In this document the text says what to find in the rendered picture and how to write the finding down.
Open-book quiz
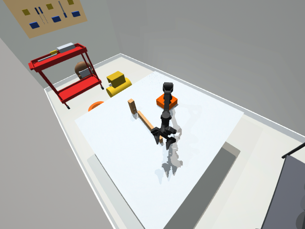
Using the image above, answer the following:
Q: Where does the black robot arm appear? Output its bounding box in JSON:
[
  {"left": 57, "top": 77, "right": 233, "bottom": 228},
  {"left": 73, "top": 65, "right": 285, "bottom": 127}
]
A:
[{"left": 161, "top": 82, "right": 177, "bottom": 136}]

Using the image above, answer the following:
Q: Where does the brown wooden post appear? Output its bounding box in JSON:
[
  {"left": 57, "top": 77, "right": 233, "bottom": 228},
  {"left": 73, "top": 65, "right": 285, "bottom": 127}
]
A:
[{"left": 128, "top": 99, "right": 137, "bottom": 114}]

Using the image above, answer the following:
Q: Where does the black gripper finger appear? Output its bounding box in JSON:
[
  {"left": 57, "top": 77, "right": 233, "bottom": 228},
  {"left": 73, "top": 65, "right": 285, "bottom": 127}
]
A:
[
  {"left": 153, "top": 131, "right": 161, "bottom": 145},
  {"left": 166, "top": 140, "right": 174, "bottom": 150}
]

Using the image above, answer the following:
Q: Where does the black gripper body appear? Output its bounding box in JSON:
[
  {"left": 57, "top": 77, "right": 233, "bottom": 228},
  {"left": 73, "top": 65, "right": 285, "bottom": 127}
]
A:
[{"left": 151, "top": 125, "right": 176, "bottom": 143}]

